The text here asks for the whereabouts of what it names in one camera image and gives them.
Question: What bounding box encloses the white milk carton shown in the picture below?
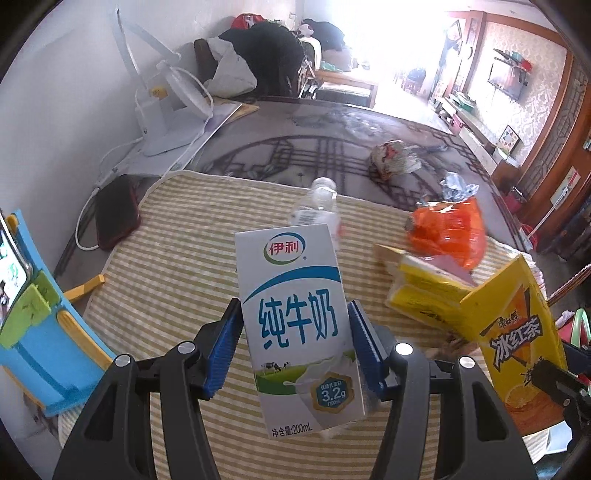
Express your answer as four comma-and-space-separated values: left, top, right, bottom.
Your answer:
235, 223, 370, 439

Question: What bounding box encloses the striped stick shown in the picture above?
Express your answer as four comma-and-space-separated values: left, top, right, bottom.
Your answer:
547, 264, 591, 303

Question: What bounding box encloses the brown scrap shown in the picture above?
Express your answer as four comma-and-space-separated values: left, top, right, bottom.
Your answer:
427, 335, 469, 361

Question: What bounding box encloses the wooden sofa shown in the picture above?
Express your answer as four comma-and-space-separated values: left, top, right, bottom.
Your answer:
300, 18, 379, 107

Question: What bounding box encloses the white cable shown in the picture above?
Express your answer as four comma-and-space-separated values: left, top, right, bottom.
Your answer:
74, 69, 218, 254

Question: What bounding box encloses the clear crumpled plastic wrap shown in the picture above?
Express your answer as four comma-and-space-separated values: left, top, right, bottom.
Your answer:
438, 172, 479, 201

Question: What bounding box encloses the orange plastic bag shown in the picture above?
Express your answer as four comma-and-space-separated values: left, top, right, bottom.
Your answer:
405, 196, 488, 271

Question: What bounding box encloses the white cloth bag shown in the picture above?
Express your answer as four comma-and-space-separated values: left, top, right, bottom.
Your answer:
205, 37, 258, 95

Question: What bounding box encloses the dark red pouch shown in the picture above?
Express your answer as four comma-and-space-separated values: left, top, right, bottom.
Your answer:
95, 175, 143, 251

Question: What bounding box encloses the yellow striped mat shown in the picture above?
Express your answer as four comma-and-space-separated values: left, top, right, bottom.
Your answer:
58, 170, 550, 480

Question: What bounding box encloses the black coat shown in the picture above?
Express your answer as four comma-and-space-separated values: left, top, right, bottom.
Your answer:
219, 21, 305, 97

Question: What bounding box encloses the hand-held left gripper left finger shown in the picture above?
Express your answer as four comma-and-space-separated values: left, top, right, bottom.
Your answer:
52, 298, 245, 480

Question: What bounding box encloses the brown paper envelope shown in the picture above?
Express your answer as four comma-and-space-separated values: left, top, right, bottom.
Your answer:
210, 96, 260, 125

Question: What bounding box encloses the blue green phone stand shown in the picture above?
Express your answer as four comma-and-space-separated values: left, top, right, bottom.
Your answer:
0, 209, 116, 418

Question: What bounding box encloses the clear plastic bottle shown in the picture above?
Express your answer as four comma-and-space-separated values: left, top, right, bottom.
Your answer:
290, 176, 345, 252

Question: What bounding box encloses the small picture frame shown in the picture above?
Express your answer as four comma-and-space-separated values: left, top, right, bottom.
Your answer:
499, 124, 520, 155

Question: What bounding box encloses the yellow iced tea carton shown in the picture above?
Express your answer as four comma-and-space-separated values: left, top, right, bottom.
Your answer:
459, 254, 568, 437

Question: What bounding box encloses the television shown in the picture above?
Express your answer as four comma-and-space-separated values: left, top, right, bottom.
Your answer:
488, 60, 527, 100

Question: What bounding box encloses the smartphone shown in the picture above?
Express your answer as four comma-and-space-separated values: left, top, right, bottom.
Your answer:
0, 212, 33, 324

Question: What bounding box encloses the white desk fan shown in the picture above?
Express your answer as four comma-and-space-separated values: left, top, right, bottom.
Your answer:
110, 9, 214, 157

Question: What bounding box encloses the crushed yellow carton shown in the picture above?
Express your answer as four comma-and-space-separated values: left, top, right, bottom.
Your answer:
374, 244, 476, 330

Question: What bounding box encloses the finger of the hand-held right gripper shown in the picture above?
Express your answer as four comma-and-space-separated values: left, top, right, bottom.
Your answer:
530, 359, 591, 467
561, 342, 591, 376

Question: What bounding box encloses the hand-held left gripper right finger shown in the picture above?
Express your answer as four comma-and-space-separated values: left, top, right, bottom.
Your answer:
347, 299, 539, 480

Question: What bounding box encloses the television cabinet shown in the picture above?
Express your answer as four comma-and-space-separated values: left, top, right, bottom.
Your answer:
434, 92, 518, 176

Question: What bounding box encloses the paper wrapper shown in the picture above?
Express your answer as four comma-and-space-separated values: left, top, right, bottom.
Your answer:
368, 140, 422, 180

